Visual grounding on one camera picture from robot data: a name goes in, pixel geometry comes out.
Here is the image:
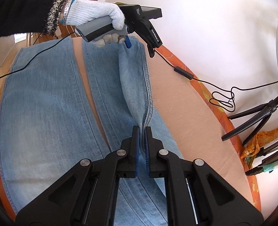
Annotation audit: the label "blue denim pants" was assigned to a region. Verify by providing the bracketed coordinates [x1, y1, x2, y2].
[0, 33, 184, 226]

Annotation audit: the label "left forearm black sleeve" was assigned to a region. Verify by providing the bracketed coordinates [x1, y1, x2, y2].
[0, 0, 67, 37]

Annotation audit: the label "left white knit glove hand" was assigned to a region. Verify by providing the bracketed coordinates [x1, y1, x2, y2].
[58, 0, 125, 31]

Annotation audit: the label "orange floral scarf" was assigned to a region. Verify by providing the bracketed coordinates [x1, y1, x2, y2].
[240, 127, 278, 169]

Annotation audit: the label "orange floral bed sheet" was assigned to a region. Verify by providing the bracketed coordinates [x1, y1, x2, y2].
[0, 39, 261, 221]

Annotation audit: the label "folded stand black legs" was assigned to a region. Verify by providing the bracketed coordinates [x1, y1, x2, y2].
[244, 141, 278, 176]

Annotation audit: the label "black small tripod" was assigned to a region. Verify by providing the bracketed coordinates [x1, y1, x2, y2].
[221, 96, 278, 146]

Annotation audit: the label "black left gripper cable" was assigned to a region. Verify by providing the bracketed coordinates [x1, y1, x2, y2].
[0, 31, 76, 84]

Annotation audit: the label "black ring light cable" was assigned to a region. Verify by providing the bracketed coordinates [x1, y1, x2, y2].
[154, 48, 278, 113]

